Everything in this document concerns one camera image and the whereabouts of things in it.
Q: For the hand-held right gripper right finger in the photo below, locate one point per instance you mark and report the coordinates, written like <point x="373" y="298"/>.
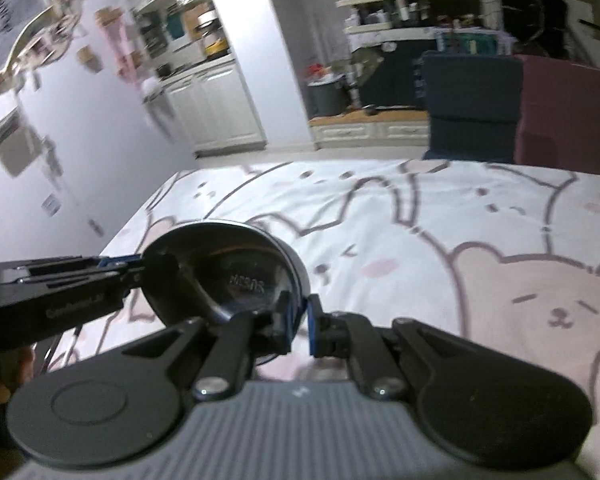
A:
<point x="313" y="330"/>

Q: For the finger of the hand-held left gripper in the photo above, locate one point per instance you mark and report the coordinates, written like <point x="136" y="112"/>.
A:
<point x="80" y="267"/>
<point x="130" y="280"/>

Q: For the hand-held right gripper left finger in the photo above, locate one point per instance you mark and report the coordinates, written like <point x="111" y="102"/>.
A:
<point x="282" y="315"/>

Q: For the round steel bowl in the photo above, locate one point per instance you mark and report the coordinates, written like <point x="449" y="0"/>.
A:
<point x="220" y="260"/>

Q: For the person's left hand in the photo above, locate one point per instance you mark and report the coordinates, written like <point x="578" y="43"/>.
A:
<point x="20" y="365"/>

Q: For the white fridge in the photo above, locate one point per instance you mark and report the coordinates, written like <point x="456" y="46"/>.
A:
<point x="80" y="160"/>

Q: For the printed cartoon tablecloth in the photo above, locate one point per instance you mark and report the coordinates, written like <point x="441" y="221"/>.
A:
<point x="430" y="220"/>

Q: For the white fluffy fridge magnet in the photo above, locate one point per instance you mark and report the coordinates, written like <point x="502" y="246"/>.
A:
<point x="151" y="89"/>

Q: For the white kitchen cabinet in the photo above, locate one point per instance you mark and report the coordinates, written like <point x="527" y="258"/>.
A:
<point x="220" y="105"/>

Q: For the low wooden top cabinet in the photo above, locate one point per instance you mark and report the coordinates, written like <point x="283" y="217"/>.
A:
<point x="365" y="130"/>

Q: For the grey bucket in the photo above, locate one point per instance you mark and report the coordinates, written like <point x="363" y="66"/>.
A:
<point x="327" y="97"/>

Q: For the pink fridge decoration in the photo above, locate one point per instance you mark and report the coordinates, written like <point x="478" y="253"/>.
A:
<point x="117" y="45"/>

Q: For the dark blue sideboard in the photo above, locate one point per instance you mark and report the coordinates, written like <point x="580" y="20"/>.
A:
<point x="390" y="80"/>

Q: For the dark blue chair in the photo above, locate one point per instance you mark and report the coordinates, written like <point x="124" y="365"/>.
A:
<point x="470" y="100"/>

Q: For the purple chair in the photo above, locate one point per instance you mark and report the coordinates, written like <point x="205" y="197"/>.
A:
<point x="565" y="110"/>

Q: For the white wall shelf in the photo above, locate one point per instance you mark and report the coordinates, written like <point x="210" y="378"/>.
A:
<point x="375" y="31"/>

